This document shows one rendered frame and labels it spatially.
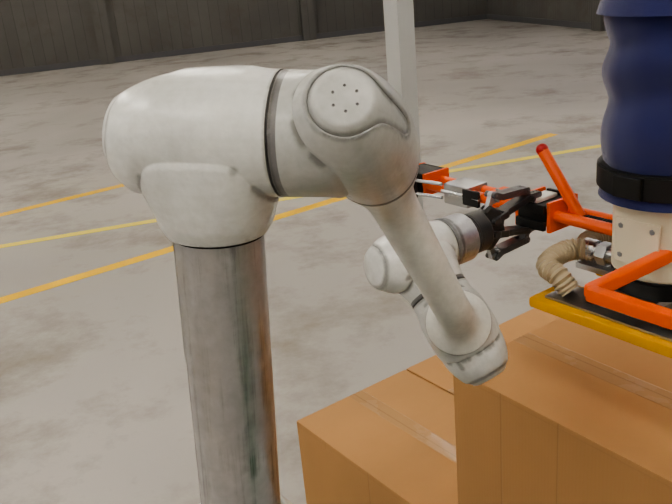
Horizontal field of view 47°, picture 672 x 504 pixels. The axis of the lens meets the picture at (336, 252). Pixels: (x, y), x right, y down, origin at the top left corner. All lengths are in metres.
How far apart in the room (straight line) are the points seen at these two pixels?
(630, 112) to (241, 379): 0.72
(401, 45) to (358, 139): 3.77
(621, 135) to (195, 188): 0.72
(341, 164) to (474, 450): 0.98
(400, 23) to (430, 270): 3.48
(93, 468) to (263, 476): 2.23
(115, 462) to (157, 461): 0.16
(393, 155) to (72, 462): 2.62
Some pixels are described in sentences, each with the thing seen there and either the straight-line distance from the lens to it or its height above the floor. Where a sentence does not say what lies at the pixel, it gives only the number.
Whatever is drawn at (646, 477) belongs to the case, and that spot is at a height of 0.93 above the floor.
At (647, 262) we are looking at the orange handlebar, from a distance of 1.27.
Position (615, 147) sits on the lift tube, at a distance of 1.29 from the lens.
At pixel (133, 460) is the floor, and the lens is 3.15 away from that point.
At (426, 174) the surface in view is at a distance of 1.72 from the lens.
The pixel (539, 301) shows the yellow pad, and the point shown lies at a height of 1.12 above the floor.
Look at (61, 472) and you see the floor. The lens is 3.20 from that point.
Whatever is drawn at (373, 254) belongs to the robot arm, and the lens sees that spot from 1.27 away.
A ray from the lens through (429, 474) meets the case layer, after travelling 1.95.
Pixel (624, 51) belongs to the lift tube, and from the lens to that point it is 1.26.
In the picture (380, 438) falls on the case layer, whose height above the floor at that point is 0.54.
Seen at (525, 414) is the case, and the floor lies 0.93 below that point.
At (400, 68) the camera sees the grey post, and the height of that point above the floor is 1.10.
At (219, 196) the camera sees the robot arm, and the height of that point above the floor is 1.50.
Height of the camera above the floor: 1.72
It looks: 21 degrees down
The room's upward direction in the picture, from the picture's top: 5 degrees counter-clockwise
